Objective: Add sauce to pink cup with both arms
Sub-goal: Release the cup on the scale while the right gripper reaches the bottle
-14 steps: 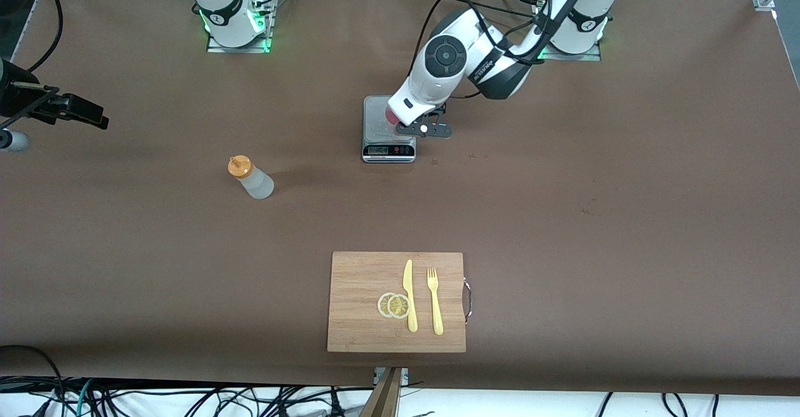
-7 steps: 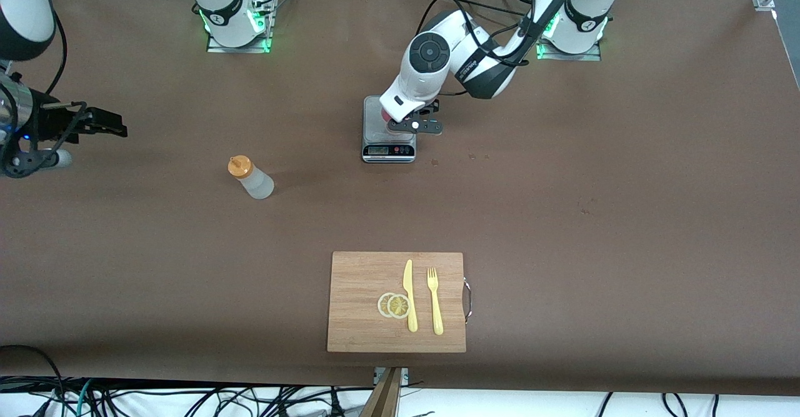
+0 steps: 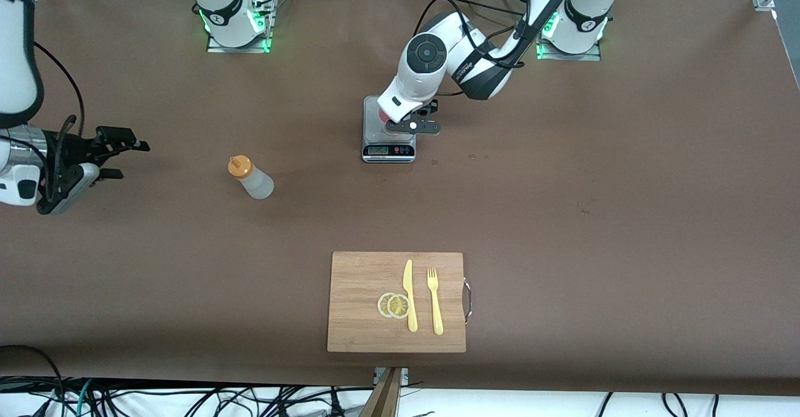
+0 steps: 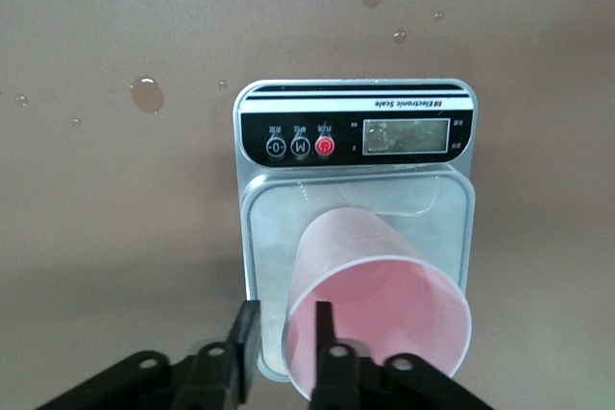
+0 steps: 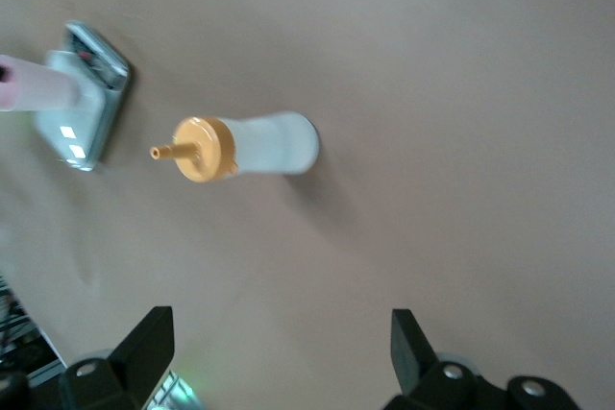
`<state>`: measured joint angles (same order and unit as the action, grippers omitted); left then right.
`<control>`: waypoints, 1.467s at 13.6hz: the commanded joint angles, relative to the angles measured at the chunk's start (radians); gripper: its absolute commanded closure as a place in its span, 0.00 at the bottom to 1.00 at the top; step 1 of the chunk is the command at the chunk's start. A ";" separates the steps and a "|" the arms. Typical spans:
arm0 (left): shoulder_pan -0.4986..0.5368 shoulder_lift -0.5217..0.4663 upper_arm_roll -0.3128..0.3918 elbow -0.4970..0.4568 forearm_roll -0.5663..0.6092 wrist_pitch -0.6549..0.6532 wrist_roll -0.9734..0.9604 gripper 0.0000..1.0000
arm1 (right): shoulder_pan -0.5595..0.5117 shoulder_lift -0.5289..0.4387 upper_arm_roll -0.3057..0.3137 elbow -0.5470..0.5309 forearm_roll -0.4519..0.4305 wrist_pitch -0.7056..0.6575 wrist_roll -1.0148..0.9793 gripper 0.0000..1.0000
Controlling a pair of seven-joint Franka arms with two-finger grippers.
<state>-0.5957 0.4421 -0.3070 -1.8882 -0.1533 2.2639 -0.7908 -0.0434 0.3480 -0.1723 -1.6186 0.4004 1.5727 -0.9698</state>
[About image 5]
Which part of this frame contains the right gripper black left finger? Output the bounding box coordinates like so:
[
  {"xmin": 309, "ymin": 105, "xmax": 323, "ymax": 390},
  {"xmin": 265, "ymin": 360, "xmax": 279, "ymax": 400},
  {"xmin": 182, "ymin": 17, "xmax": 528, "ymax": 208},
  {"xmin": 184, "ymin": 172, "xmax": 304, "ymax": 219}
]
[{"xmin": 0, "ymin": 306, "xmax": 175, "ymax": 410}]

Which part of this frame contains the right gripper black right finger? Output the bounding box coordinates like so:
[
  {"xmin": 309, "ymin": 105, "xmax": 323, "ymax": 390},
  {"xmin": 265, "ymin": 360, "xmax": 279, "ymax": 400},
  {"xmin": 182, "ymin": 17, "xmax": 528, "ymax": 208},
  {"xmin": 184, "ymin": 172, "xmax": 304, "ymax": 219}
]
[{"xmin": 383, "ymin": 308, "xmax": 582, "ymax": 410}]

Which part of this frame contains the squeeze bottle with orange cap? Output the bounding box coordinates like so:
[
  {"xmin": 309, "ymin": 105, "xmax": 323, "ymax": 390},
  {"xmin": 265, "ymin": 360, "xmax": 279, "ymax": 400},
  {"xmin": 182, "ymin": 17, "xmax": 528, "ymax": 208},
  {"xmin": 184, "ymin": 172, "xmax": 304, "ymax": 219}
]
[{"xmin": 148, "ymin": 110, "xmax": 322, "ymax": 185}]

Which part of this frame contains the pink plastic cup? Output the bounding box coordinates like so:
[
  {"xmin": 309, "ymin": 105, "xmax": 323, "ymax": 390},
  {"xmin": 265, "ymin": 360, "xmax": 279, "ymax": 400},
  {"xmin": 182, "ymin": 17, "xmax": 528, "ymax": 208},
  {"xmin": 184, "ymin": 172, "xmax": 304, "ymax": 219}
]
[{"xmin": 0, "ymin": 54, "xmax": 82, "ymax": 113}]

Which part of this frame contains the silver digital kitchen scale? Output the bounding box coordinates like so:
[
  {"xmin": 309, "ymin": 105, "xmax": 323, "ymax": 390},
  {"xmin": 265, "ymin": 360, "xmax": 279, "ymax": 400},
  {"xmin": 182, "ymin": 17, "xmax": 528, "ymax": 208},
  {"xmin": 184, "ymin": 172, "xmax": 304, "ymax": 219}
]
[{"xmin": 34, "ymin": 19, "xmax": 132, "ymax": 172}]

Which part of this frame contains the brown table cover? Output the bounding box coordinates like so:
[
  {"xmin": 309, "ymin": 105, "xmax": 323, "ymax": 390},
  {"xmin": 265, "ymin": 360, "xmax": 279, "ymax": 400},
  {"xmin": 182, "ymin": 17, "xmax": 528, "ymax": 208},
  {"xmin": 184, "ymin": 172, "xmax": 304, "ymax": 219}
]
[{"xmin": 0, "ymin": 0, "xmax": 615, "ymax": 410}]

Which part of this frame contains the aluminium arm base plate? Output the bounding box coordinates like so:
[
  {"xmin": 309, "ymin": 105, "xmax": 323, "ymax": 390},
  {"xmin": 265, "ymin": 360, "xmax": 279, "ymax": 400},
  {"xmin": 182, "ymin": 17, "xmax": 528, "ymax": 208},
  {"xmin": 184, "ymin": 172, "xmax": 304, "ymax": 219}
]
[{"xmin": 141, "ymin": 367, "xmax": 209, "ymax": 410}]

